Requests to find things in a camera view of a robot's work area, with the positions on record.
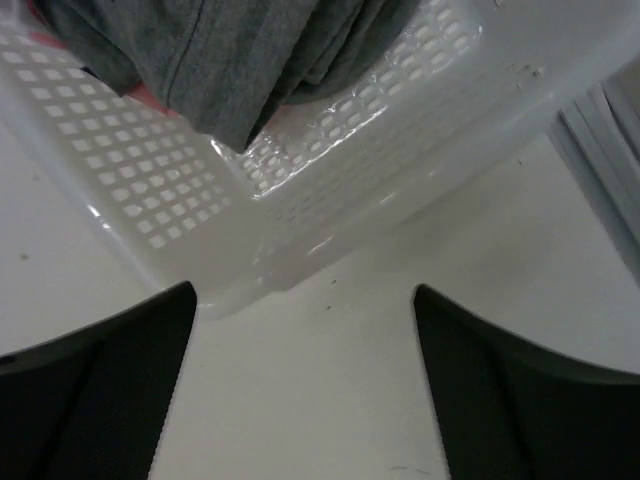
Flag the grey shorts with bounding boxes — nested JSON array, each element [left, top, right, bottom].
[[28, 1, 418, 153]]

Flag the aluminium right side rail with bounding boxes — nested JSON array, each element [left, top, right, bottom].
[[549, 79, 639, 275]]

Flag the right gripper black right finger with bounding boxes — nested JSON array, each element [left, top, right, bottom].
[[413, 285, 639, 479]]

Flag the white plastic basket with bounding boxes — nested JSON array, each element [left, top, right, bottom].
[[1, 1, 639, 316]]

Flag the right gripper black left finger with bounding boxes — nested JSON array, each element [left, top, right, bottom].
[[1, 282, 197, 479]]

